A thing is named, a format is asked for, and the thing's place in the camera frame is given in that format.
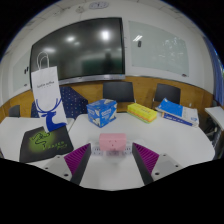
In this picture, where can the group of black chairs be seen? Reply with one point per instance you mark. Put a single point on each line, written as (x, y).
(118, 91)

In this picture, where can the blue curtain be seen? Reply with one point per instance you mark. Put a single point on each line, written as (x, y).
(219, 80)

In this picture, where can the small glass whiteboard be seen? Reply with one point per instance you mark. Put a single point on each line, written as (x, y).
(21, 71)

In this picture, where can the blue tissue box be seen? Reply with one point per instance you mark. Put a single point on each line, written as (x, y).
(101, 113)

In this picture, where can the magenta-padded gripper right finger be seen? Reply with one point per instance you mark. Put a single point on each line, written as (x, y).
(146, 157)

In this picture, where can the large glass whiteboard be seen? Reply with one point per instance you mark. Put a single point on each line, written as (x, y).
(158, 48)

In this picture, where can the blue white paper pack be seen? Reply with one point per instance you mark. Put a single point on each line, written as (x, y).
(175, 111)

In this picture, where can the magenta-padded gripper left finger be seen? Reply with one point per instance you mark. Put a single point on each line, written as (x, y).
(77, 156)

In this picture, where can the white blue-deer paper bag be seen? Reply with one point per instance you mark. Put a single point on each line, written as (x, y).
(46, 96)

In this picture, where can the yellow box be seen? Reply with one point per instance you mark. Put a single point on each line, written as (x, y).
(142, 112)

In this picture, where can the black green-print mouse pad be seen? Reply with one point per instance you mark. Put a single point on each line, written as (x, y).
(33, 151)

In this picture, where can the white side table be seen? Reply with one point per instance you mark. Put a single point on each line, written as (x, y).
(216, 116)

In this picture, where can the large dark wall screen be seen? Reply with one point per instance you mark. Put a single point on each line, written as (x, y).
(78, 50)

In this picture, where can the pink charger block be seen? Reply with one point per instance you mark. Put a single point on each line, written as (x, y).
(112, 141)

